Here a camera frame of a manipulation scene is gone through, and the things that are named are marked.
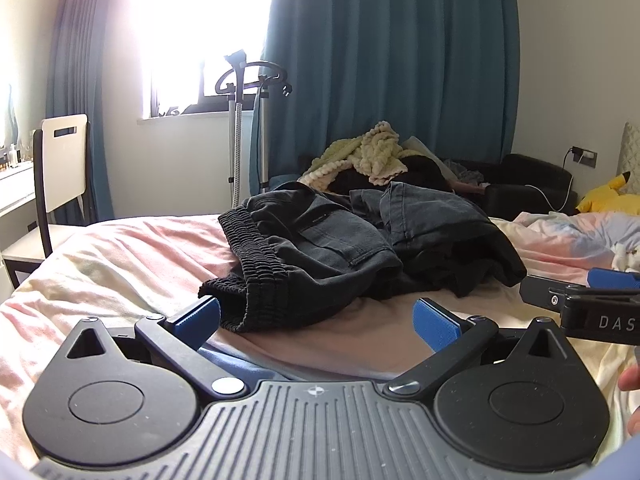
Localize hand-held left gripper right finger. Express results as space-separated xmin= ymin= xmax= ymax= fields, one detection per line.
xmin=382 ymin=298 xmax=576 ymax=401

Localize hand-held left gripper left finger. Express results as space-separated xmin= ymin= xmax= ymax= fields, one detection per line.
xmin=64 ymin=296 xmax=247 ymax=401

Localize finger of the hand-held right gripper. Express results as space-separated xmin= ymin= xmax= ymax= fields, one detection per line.
xmin=586 ymin=267 xmax=640 ymax=293
xmin=519 ymin=274 xmax=593 ymax=318

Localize dark grey pants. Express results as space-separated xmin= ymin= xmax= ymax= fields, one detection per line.
xmin=198 ymin=181 xmax=529 ymax=334

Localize person's right hand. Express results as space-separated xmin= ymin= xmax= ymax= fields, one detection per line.
xmin=617 ymin=365 xmax=640 ymax=437

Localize yellow plush toy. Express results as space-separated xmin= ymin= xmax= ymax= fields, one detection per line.
xmin=575 ymin=170 xmax=640 ymax=217

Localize pastel bed sheet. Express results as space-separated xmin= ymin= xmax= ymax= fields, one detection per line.
xmin=0 ymin=210 xmax=640 ymax=463

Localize black sofa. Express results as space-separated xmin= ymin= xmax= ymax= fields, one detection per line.
xmin=299 ymin=153 xmax=579 ymax=222

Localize padded headboard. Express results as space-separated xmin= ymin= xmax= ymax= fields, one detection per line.
xmin=617 ymin=122 xmax=640 ymax=197

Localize grey crumpled cloth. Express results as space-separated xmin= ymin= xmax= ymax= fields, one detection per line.
xmin=444 ymin=159 xmax=487 ymax=187

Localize pale yellow knit blanket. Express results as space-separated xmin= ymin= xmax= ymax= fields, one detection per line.
xmin=299 ymin=120 xmax=409 ymax=192

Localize white chair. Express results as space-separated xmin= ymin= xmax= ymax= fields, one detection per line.
xmin=2 ymin=113 xmax=101 ymax=292

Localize garment steamer stand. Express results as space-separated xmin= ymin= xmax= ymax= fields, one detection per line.
xmin=215 ymin=51 xmax=294 ymax=211

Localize white desk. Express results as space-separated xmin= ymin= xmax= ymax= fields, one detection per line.
xmin=0 ymin=161 xmax=40 ymax=263

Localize cluster of small bottles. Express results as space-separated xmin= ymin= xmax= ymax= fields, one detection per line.
xmin=0 ymin=85 xmax=34 ymax=172

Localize wide teal curtain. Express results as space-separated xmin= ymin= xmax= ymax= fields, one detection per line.
xmin=249 ymin=0 xmax=522 ymax=213

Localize narrow teal curtain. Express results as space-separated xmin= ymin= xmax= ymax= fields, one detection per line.
xmin=44 ymin=0 xmax=138 ymax=225

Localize window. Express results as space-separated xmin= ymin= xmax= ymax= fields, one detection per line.
xmin=125 ymin=0 xmax=279 ymax=122

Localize white charging cable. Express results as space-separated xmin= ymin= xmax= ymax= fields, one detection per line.
xmin=524 ymin=151 xmax=577 ymax=214

